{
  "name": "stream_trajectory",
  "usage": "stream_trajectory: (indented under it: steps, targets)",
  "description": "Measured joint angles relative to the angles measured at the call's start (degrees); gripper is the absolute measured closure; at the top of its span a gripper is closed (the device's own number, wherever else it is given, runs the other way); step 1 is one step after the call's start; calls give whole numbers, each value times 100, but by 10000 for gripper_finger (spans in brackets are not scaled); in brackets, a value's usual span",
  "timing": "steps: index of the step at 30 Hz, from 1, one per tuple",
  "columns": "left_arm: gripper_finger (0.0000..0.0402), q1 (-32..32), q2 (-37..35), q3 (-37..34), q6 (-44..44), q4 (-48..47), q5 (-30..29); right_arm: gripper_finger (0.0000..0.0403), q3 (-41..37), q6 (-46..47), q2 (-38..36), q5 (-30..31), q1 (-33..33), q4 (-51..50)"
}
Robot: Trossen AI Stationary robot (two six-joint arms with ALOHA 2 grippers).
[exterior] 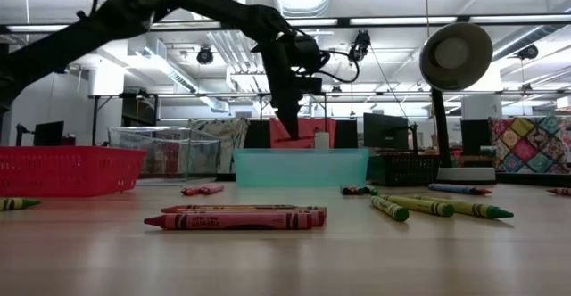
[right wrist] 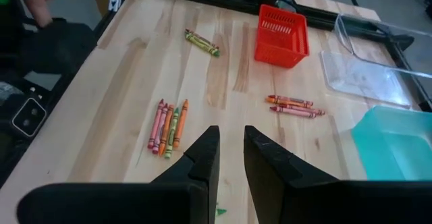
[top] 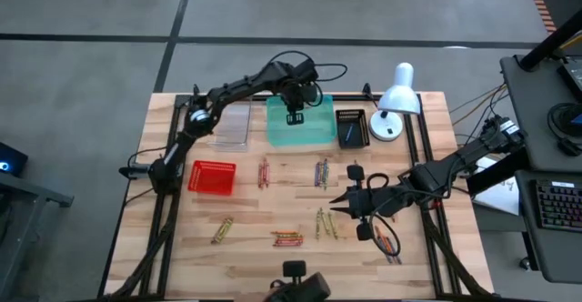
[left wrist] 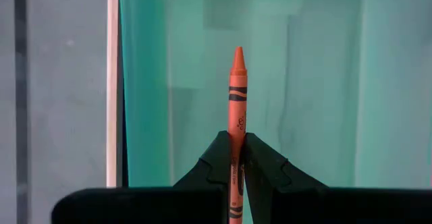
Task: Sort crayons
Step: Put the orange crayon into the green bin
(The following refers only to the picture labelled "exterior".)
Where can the black hanging camera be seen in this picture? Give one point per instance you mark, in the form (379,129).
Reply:
(360,46)

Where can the clear plastic bin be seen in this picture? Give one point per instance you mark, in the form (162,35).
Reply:
(165,153)

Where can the colourful patchwork quilt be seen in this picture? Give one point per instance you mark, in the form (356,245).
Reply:
(531,144)

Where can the purple crayon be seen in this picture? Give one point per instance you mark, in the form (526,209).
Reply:
(345,191)

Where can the red cloth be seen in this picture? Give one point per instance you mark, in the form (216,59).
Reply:
(312,129)

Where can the black plastic basket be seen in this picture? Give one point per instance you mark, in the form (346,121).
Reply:
(406,171)

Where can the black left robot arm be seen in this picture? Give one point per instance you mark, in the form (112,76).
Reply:
(58,51)

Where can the black metal table frame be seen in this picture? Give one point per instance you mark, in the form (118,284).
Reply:
(95,122)

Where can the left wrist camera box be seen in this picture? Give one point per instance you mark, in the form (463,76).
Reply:
(308,85)

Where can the dark shelf unit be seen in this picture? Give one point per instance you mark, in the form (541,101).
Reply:
(138,111)

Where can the white desk lamp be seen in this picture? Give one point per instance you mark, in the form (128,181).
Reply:
(455,55)

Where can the black partition panel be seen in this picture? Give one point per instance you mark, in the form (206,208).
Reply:
(259,134)
(345,133)

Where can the blue crayon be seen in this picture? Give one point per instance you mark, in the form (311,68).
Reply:
(450,188)

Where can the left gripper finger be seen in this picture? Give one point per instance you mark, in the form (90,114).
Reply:
(290,124)

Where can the red plastic basket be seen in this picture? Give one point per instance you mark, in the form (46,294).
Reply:
(67,171)

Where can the black ceiling spotlight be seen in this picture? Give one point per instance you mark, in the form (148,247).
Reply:
(528,51)
(205,55)

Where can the red crayon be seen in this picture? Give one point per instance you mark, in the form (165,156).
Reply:
(352,191)
(232,222)
(484,192)
(189,192)
(319,218)
(213,189)

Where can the black overhead light bar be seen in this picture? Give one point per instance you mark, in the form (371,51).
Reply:
(343,21)

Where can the teal plastic bin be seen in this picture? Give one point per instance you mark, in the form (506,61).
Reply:
(301,169)

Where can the floral patterned cloth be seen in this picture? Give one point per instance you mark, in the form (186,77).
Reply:
(232,140)

